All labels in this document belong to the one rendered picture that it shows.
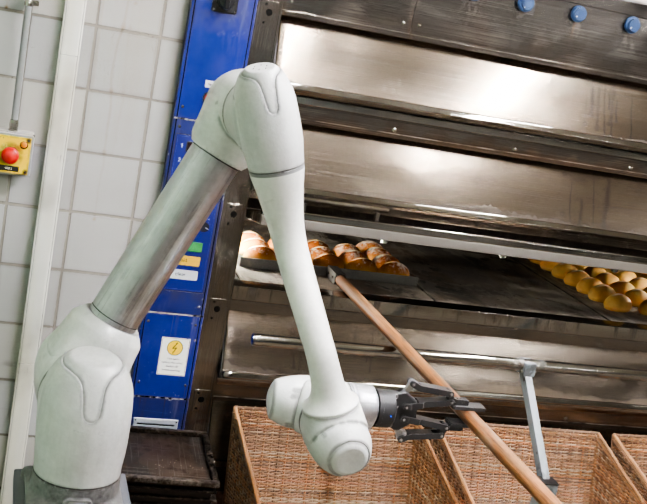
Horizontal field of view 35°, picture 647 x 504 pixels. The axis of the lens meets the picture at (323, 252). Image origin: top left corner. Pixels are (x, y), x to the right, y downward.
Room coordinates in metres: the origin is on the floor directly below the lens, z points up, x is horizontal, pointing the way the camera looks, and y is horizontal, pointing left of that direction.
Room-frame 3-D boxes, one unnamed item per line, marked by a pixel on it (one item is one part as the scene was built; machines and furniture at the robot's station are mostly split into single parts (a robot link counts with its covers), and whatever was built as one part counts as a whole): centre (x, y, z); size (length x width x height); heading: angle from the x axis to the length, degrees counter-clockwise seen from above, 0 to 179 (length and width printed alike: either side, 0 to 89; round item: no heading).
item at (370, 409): (1.91, -0.13, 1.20); 0.09 x 0.06 x 0.09; 18
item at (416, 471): (2.50, -0.18, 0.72); 0.56 x 0.49 x 0.28; 109
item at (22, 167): (2.42, 0.77, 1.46); 0.10 x 0.07 x 0.10; 108
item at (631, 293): (3.53, -1.05, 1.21); 0.61 x 0.48 x 0.06; 18
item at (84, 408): (1.71, 0.36, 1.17); 0.18 x 0.16 x 0.22; 20
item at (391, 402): (1.93, -0.20, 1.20); 0.09 x 0.07 x 0.08; 108
